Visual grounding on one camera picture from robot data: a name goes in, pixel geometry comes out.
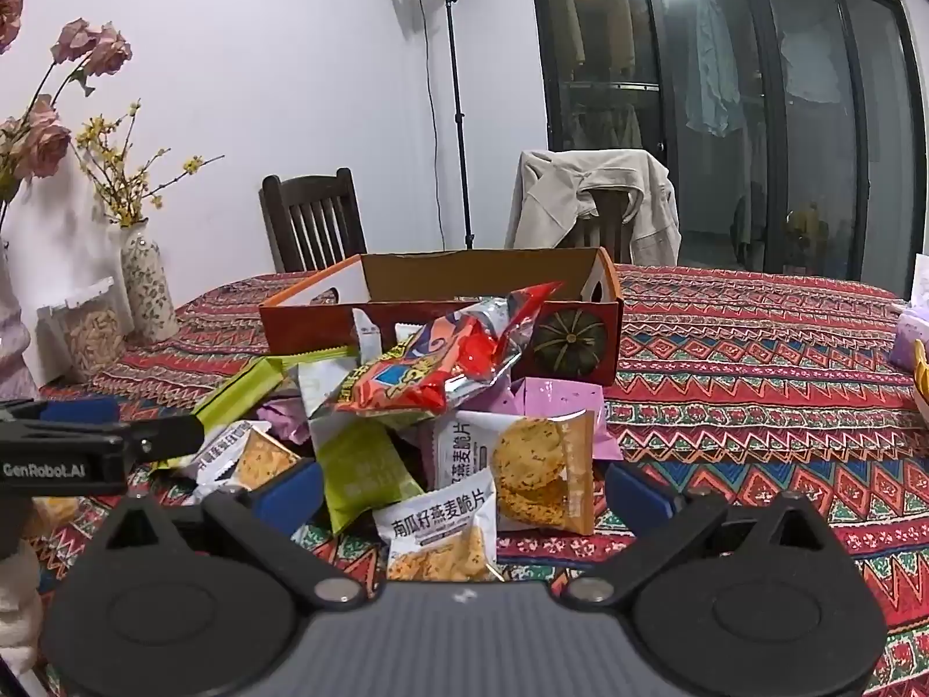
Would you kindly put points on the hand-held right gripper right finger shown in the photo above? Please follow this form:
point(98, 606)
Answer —
point(642, 501)

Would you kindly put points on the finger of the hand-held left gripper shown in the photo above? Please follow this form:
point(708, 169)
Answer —
point(163, 439)
point(80, 412)

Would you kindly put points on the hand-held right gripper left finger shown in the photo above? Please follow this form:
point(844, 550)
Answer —
point(287, 497)

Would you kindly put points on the white orange cracker packet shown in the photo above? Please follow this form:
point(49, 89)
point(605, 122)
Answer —
point(533, 468)
point(51, 515)
point(250, 461)
point(443, 537)

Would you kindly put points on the purple snack packet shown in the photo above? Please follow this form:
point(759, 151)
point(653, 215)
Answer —
point(559, 403)
point(283, 417)

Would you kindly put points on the square green snack packet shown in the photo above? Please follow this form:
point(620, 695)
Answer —
point(363, 468)

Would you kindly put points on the long green white snack packet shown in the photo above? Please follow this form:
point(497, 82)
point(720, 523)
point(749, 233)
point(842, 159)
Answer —
point(247, 388)

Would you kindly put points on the white silver snack packet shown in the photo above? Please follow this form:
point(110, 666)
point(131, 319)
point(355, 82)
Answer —
point(326, 388)

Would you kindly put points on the small white snack packet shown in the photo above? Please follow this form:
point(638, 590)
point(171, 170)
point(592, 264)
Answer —
point(365, 334)

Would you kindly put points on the red chips bag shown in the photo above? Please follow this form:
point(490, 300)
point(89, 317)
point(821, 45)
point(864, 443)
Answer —
point(428, 370)

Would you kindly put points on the orange red cardboard box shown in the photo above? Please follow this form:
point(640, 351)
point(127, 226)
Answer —
point(435, 283)

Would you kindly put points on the clear plastic food container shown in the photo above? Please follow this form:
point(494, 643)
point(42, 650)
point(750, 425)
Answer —
point(91, 337)

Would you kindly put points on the white vase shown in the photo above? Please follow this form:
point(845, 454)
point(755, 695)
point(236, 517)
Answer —
point(14, 334)

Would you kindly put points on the floral ceramic vase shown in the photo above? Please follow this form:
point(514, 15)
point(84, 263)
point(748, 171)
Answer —
point(149, 290)

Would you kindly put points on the yellow flower branches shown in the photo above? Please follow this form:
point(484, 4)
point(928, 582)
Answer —
point(123, 174)

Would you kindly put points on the dark wooden chair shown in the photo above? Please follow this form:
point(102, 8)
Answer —
point(312, 221)

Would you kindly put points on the pink roses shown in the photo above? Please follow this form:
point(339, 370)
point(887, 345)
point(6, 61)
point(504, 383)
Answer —
point(43, 141)

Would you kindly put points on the wooden chair with jacket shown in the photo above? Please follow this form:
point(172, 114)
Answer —
point(606, 225)

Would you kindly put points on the purple tissue pack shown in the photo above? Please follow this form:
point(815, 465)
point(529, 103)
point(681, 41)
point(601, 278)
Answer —
point(911, 334)

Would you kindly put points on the beige jacket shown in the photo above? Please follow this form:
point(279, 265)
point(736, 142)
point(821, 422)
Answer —
point(551, 196)

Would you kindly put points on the black framed glass doors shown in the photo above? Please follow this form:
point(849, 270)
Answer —
point(726, 123)

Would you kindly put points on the black tripod stand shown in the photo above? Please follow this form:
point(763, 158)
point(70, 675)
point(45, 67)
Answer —
point(456, 123)

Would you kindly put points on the light blue hanging garment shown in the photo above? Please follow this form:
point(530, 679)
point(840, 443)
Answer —
point(711, 72)

